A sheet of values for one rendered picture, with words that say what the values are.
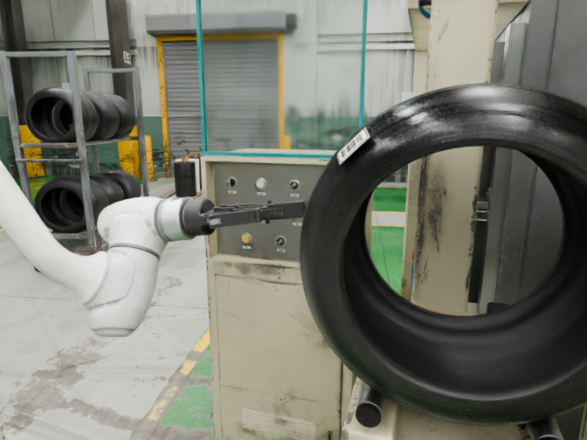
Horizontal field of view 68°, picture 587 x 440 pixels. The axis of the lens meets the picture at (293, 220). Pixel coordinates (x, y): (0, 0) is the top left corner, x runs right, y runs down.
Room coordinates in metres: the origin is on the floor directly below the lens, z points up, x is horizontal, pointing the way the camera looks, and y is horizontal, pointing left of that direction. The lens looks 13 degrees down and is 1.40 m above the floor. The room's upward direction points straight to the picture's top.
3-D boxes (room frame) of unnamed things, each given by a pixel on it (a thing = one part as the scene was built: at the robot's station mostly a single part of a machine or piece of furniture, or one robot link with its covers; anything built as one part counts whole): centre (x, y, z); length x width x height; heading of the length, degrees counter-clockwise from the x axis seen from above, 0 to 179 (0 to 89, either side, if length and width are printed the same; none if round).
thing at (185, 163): (7.35, 1.76, 0.38); 1.20 x 0.80 x 0.76; 0
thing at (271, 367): (1.61, 0.01, 0.63); 0.56 x 0.41 x 1.27; 73
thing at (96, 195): (4.35, 2.03, 0.96); 1.36 x 0.71 x 1.92; 172
